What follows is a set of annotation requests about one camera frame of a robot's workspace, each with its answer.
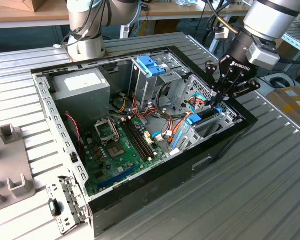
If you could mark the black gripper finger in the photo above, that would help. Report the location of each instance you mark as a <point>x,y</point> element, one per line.
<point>247,87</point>
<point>212,75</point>

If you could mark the hard disk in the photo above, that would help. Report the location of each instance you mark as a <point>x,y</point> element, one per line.
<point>193,119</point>

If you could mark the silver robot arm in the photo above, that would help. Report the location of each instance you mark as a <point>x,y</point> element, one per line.
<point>270,15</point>

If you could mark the metal disk bay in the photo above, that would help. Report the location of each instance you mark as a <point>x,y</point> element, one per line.
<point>210,130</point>

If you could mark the perforated metal drive cage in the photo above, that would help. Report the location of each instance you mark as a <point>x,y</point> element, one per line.
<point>200,86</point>

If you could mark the black tripod pole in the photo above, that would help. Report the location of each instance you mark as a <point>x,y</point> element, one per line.
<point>205,37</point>

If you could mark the large brown cardboard box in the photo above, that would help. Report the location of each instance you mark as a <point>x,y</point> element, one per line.
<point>285,47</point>

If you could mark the cardboard box with labels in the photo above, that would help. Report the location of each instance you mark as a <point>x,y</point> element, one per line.
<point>290,105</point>

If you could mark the metal slat rack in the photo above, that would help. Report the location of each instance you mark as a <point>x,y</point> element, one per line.
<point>297,42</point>

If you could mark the blue plastic bay latch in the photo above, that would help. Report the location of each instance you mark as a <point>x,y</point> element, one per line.
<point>150,66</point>

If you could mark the white board connector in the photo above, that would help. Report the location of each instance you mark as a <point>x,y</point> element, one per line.
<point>148,138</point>

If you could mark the black RAM slot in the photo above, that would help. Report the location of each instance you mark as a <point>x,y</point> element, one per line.
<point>136,140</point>
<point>140,139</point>
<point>133,141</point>
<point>143,138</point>

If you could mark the black plastic case latch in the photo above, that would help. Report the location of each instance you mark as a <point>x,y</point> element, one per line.
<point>113,69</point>

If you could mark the CPU socket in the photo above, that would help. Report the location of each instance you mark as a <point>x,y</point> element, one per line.
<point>116,151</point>

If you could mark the black grey PC case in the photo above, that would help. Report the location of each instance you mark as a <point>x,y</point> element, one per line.
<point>165,190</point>

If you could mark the green motherboard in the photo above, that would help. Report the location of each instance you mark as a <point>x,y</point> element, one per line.
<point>126,166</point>

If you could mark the grey power supply unit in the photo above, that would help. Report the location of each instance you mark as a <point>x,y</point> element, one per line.
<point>82,105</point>

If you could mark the blue expansion slot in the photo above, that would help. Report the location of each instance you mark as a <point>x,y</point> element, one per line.
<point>117,176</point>

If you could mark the black retainer latch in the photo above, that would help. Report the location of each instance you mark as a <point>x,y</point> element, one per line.
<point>54,207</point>

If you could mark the small brown cardboard box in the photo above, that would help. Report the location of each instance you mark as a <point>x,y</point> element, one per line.
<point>17,3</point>

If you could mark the grey parts rack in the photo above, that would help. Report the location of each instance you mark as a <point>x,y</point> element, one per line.
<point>12,160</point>

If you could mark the wooden desk white frame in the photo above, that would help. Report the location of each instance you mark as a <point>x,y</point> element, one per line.
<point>165,11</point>

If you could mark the black chassis switch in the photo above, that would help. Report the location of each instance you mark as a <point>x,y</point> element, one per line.
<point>73,157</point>

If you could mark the metal card retainer bracket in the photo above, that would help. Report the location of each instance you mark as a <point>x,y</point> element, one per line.
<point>70,197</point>

